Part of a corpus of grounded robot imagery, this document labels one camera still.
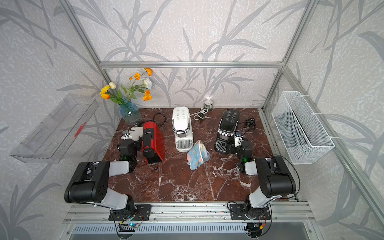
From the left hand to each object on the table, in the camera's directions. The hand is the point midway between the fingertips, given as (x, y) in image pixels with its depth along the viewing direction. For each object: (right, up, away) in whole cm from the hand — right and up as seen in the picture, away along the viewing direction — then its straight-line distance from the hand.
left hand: (133, 138), depth 93 cm
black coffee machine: (+59, -4, +5) cm, 59 cm away
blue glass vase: (-6, +16, +10) cm, 20 cm away
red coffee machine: (+17, -2, -14) cm, 22 cm away
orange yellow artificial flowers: (-7, +29, +5) cm, 30 cm away
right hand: (+64, 0, +2) cm, 64 cm away
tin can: (+48, +23, +23) cm, 59 cm away
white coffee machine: (+33, +6, -12) cm, 35 cm away
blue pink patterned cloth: (+41, -9, -8) cm, 43 cm away
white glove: (-4, +2, +12) cm, 13 cm away
